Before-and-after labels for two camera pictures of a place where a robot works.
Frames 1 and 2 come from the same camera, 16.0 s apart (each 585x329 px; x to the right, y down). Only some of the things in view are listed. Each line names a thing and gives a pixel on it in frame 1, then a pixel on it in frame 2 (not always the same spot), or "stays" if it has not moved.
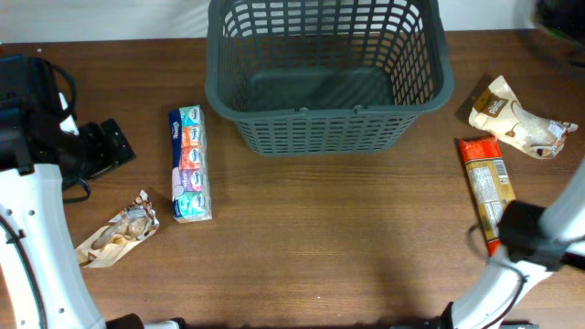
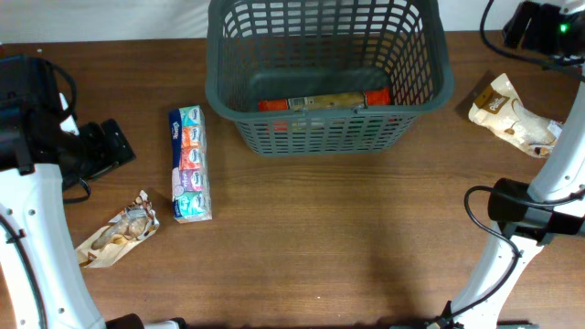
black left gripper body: [95, 152] stays
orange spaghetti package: [488, 183] -> [377, 96]
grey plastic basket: [313, 79] stays
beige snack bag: [497, 111] stays
